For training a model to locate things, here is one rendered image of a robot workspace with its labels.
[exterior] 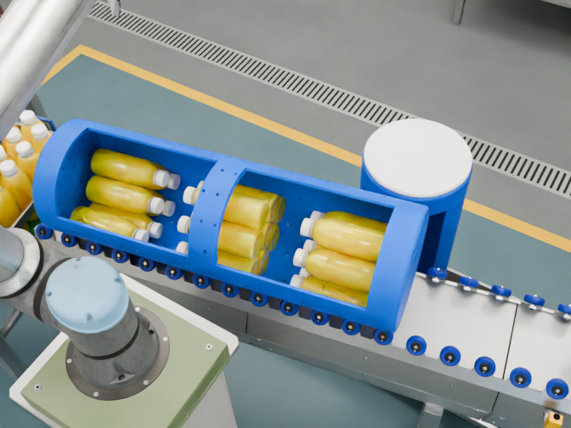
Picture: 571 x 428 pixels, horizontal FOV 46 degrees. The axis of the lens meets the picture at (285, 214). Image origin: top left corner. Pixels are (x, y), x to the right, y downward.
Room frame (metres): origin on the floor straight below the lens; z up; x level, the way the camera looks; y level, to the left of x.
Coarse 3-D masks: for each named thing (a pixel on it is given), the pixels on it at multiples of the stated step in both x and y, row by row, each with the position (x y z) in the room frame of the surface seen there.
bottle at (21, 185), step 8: (8, 176) 1.19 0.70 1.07; (16, 176) 1.19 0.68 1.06; (24, 176) 1.20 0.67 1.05; (8, 184) 1.18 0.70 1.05; (16, 184) 1.18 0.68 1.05; (24, 184) 1.19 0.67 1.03; (16, 192) 1.17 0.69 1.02; (24, 192) 1.18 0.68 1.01; (16, 200) 1.17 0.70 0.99; (24, 200) 1.17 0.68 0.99; (24, 208) 1.17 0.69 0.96; (32, 216) 1.17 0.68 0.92
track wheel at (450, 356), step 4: (444, 348) 0.67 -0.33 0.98; (448, 348) 0.67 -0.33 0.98; (452, 348) 0.67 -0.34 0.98; (456, 348) 0.67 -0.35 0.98; (440, 352) 0.67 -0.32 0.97; (444, 352) 0.66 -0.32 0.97; (448, 352) 0.66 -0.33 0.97; (452, 352) 0.66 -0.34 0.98; (456, 352) 0.66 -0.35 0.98; (460, 352) 0.66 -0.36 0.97; (440, 356) 0.66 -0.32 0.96; (444, 356) 0.66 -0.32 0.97; (448, 356) 0.66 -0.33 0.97; (452, 356) 0.66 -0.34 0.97; (456, 356) 0.65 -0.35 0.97; (460, 356) 0.65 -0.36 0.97; (444, 360) 0.65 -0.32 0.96; (448, 360) 0.65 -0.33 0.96; (452, 360) 0.65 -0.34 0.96; (456, 360) 0.65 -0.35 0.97; (460, 360) 0.65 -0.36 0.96; (448, 364) 0.64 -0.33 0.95; (452, 364) 0.64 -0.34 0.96
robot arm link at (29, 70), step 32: (32, 0) 0.68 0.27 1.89; (64, 0) 0.68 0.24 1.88; (96, 0) 0.72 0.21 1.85; (0, 32) 0.64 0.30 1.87; (32, 32) 0.64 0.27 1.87; (64, 32) 0.66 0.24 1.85; (0, 64) 0.60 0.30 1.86; (32, 64) 0.62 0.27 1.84; (0, 96) 0.57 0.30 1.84; (32, 96) 0.61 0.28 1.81; (0, 128) 0.55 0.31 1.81
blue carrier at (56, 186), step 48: (48, 144) 1.12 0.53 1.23; (96, 144) 1.26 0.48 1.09; (144, 144) 1.22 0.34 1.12; (48, 192) 1.03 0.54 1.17; (288, 192) 1.06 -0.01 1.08; (336, 192) 0.93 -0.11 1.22; (96, 240) 0.97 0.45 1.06; (192, 240) 0.87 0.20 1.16; (288, 240) 0.99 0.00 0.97; (384, 240) 0.79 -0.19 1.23; (288, 288) 0.77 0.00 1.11; (384, 288) 0.71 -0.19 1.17
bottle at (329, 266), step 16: (304, 256) 0.84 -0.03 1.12; (320, 256) 0.83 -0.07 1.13; (336, 256) 0.82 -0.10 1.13; (352, 256) 0.83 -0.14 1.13; (320, 272) 0.80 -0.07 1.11; (336, 272) 0.79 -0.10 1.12; (352, 272) 0.79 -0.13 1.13; (368, 272) 0.78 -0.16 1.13; (352, 288) 0.77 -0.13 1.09; (368, 288) 0.75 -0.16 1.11
